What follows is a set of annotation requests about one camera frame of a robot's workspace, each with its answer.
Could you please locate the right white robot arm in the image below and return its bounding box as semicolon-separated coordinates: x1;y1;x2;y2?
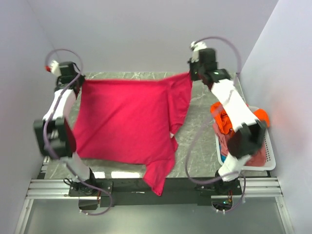
189;43;267;195

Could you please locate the magenta t shirt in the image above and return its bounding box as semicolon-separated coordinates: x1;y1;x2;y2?
73;72;192;196

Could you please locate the orange t shirt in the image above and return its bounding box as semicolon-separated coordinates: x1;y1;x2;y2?
214;104;270;135

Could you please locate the aluminium frame rail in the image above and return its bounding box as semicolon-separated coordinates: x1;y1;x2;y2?
15;177;294;234

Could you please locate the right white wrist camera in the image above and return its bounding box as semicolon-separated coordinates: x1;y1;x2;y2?
190;41;208;63

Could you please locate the black base beam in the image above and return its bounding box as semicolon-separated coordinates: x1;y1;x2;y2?
68;176;243;209

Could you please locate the white plastic laundry basket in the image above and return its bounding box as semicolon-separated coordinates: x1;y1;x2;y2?
213;106;276;171

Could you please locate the salmon pink t shirt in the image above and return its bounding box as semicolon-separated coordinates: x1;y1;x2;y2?
213;122;266;167

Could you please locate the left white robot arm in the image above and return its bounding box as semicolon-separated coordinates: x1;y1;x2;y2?
33;60;98;196

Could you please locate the blue t shirt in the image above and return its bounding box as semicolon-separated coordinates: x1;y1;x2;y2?
219;144;228;162

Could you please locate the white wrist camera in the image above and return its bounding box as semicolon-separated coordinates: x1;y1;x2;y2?
45;60;61;78
190;41;208;63

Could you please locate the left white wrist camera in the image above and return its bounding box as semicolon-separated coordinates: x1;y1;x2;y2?
45;60;61;78

